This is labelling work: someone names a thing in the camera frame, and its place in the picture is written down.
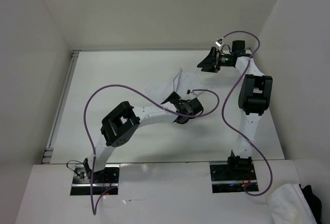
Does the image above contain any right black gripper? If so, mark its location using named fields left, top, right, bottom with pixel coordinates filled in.
left=197, top=46, right=233, bottom=73

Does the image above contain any white skirt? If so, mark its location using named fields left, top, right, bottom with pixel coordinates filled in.
left=144, top=68, right=208, bottom=104

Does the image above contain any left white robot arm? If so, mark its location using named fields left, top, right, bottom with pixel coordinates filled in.
left=83, top=92, right=204, bottom=183

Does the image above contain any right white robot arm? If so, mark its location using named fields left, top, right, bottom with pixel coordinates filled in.
left=197, top=39, right=273, bottom=179

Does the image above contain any white cloth pile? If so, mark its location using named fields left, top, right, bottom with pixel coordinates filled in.
left=267, top=184, right=317, bottom=223

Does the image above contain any black cloth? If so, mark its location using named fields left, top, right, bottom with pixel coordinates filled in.
left=300, top=185, right=322, bottom=224

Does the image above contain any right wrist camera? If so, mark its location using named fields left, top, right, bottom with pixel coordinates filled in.
left=215, top=37, right=231, bottom=53

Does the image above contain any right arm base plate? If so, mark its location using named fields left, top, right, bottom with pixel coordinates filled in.
left=209, top=162, right=259, bottom=194

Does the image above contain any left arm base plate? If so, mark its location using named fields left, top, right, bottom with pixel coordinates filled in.
left=70, top=165, right=120, bottom=196

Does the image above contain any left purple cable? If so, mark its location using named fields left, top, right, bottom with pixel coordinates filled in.
left=82, top=84, right=220, bottom=216

